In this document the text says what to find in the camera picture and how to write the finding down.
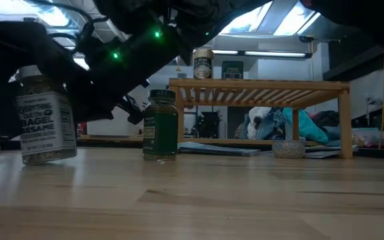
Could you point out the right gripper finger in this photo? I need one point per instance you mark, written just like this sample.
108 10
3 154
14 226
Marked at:
58 60

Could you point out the pink cloth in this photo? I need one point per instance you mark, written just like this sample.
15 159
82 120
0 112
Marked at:
375 138

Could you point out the green-label oregano spice jar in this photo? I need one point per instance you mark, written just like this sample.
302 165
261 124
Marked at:
160 130

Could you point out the white plastic storage bin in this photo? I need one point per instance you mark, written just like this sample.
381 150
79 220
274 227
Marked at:
105 128

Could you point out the wooden slatted shelf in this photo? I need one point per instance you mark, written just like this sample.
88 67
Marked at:
258 84

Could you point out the grey foil bag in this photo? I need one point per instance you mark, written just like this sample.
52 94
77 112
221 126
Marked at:
218 150

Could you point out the black office chair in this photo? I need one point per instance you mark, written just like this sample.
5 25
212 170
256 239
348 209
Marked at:
208 125

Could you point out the white paper sheet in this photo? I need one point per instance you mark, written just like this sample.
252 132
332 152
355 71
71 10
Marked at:
322 154

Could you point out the dark cloth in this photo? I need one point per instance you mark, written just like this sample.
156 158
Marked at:
325 118

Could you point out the gold-lid dark-label spice jar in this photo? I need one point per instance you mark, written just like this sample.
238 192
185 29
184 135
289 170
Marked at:
203 66

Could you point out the white-label bagel sesame spice jar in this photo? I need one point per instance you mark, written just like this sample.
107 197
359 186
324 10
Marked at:
45 123

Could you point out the white cloth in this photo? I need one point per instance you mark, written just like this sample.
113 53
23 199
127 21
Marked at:
257 116

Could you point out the teal cloth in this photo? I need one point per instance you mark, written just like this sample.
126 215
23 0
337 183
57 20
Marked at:
307 128

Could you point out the small speckled bowl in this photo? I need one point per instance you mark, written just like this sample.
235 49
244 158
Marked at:
288 150

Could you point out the blue denim cloth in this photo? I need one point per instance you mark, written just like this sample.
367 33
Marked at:
272 125

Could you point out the LED tube light bar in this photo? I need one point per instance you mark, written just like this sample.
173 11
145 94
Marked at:
272 53

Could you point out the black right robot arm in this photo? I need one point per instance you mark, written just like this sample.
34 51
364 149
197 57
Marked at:
195 20

